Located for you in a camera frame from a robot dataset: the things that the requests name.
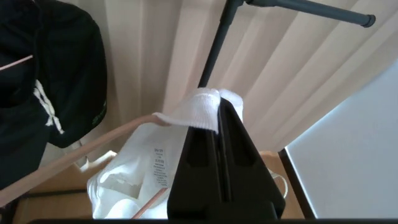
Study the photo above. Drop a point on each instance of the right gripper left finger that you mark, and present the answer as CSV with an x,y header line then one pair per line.
x,y
186,193

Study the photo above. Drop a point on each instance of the white printed t-shirt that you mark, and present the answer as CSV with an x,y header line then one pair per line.
x,y
143,155

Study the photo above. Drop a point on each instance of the beige curtain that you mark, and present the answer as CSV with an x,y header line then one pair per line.
x,y
280,77

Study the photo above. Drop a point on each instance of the black clothes rack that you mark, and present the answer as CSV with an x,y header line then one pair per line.
x,y
217,40

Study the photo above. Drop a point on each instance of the black shorts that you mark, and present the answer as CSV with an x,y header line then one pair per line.
x,y
68,77

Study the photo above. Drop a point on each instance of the pink clothes hanger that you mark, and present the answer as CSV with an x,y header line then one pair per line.
x,y
15,63
77,154

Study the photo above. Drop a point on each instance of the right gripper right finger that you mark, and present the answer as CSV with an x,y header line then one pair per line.
x,y
258,193

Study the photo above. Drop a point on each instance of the white laundry basket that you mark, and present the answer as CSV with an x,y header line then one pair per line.
x,y
285,186

